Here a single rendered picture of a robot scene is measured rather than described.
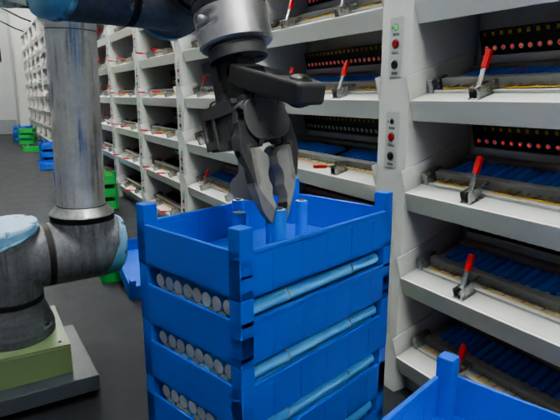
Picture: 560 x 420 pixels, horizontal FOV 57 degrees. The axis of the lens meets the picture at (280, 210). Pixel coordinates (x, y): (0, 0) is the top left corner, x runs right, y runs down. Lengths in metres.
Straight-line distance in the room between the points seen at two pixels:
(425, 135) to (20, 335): 1.01
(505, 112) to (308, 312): 0.53
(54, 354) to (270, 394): 0.77
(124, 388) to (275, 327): 0.81
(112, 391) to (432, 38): 1.09
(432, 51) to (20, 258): 1.00
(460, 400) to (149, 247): 0.42
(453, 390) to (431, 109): 0.61
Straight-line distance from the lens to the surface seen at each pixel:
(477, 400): 0.67
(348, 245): 0.69
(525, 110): 0.97
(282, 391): 0.66
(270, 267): 0.57
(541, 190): 1.03
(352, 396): 0.80
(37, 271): 1.28
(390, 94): 1.18
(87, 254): 1.30
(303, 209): 0.74
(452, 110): 1.07
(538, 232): 0.97
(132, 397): 1.34
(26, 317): 1.32
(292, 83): 0.55
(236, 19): 0.62
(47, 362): 1.33
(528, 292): 1.08
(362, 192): 1.28
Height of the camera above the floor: 0.70
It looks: 13 degrees down
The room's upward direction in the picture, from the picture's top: straight up
